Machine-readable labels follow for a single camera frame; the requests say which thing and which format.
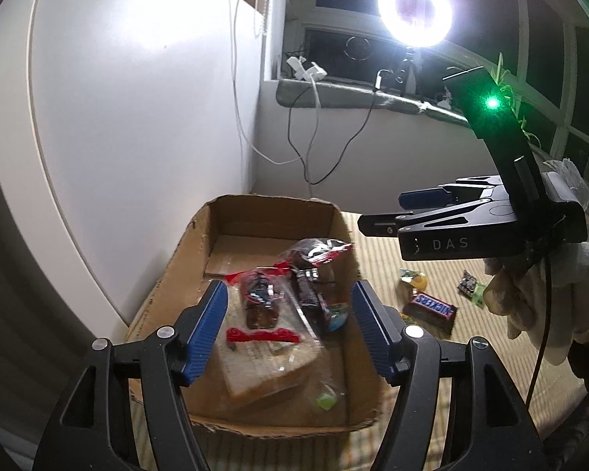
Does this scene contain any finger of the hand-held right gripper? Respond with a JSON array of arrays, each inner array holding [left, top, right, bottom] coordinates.
[[397, 175, 504, 209], [358, 196, 514, 239]]

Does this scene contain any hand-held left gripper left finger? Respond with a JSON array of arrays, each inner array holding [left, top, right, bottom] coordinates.
[[46, 279, 229, 471]]

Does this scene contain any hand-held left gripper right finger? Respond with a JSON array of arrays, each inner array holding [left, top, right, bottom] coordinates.
[[351, 279, 551, 471]]

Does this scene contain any dark green candy packet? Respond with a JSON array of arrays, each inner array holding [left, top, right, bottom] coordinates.
[[321, 301, 351, 332]]

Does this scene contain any dark dates red-sealed packet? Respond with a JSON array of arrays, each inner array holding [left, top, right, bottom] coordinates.
[[226, 267, 305, 349]]

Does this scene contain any sliced bread clear packet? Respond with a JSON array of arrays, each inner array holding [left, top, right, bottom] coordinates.
[[211, 304, 347, 408]]

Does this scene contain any small dark snack packet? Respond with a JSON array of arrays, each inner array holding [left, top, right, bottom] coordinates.
[[292, 269, 327, 329]]

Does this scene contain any clear packet with dark snack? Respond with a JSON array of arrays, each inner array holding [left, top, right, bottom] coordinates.
[[277, 238, 355, 276]]

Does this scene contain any green jelly cup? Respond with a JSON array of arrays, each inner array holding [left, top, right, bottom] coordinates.
[[314, 385, 347, 410]]

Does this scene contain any cardboard box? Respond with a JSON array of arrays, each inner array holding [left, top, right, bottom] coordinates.
[[125, 194, 384, 437]]

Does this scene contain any person's right hand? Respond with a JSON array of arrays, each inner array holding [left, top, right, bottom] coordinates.
[[483, 157, 589, 366]]

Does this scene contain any brown chocolate bar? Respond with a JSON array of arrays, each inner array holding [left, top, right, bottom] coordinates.
[[402, 290, 458, 338]]

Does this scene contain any orange yellow jelly candy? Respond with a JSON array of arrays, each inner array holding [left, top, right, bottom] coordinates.
[[399, 268, 429, 291]]

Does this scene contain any grey window sill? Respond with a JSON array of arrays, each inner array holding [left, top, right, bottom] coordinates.
[[276, 77, 477, 131]]

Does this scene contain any black light tripod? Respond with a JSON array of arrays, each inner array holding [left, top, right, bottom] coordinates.
[[397, 46, 420, 94]]

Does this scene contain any potted spider plant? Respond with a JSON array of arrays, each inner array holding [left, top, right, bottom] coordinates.
[[444, 53, 543, 150]]

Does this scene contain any white power strip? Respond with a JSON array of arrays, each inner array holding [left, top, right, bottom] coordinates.
[[287, 56, 327, 82]]

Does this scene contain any white framed window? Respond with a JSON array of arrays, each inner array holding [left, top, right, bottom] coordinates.
[[280, 0, 589, 158]]

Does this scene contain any white wardrobe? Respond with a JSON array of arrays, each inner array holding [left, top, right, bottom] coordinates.
[[0, 0, 266, 344]]

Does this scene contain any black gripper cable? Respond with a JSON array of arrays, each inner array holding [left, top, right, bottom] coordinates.
[[525, 250, 551, 408]]

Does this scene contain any white cable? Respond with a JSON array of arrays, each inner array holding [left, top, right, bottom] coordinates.
[[228, 0, 325, 166]]

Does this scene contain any ring light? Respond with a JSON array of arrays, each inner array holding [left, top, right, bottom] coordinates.
[[377, 0, 455, 49]]

